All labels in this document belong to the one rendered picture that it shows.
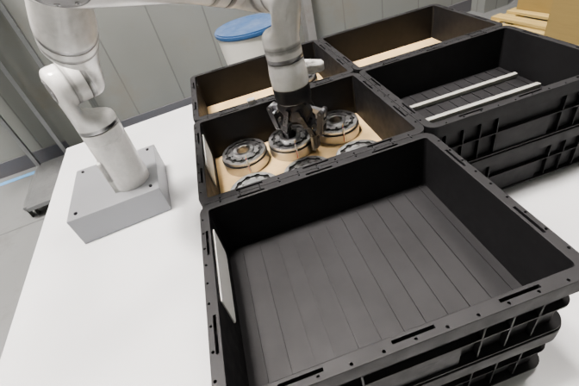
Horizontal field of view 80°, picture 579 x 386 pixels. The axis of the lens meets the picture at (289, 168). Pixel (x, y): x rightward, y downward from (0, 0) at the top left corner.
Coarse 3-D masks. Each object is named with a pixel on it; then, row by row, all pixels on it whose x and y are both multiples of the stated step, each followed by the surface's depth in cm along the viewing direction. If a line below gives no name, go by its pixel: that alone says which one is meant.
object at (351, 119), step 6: (330, 114) 82; (342, 114) 81; (348, 114) 80; (354, 114) 79; (348, 120) 78; (354, 120) 77; (348, 126) 76; (354, 126) 76; (324, 132) 76; (330, 132) 76; (336, 132) 75; (342, 132) 75
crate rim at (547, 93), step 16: (496, 32) 84; (528, 32) 79; (432, 48) 82; (576, 48) 69; (384, 64) 81; (368, 80) 76; (576, 80) 60; (528, 96) 59; (544, 96) 60; (560, 96) 61; (416, 112) 62; (480, 112) 59; (496, 112) 59; (512, 112) 60; (432, 128) 58; (448, 128) 59; (464, 128) 60
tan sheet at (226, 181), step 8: (360, 120) 83; (360, 128) 80; (368, 128) 79; (360, 136) 78; (368, 136) 77; (376, 136) 76; (344, 144) 77; (312, 152) 77; (320, 152) 76; (328, 152) 75; (336, 152) 75; (216, 160) 82; (272, 160) 77; (280, 160) 77; (224, 168) 79; (264, 168) 76; (272, 168) 75; (280, 168) 74; (224, 176) 76; (232, 176) 76; (224, 184) 74; (232, 184) 73
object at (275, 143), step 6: (294, 126) 81; (300, 126) 80; (276, 132) 80; (300, 132) 78; (306, 132) 78; (270, 138) 79; (276, 138) 78; (300, 138) 76; (306, 138) 76; (270, 144) 77; (276, 144) 77; (282, 144) 76; (288, 144) 75; (294, 144) 75; (300, 144) 74; (306, 144) 75; (276, 150) 75; (282, 150) 74; (288, 150) 74; (294, 150) 74
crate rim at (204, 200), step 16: (336, 80) 80; (384, 96) 69; (224, 112) 78; (240, 112) 78; (400, 112) 65; (416, 128) 59; (384, 144) 57; (320, 160) 57; (336, 160) 56; (288, 176) 56; (224, 192) 56; (240, 192) 55
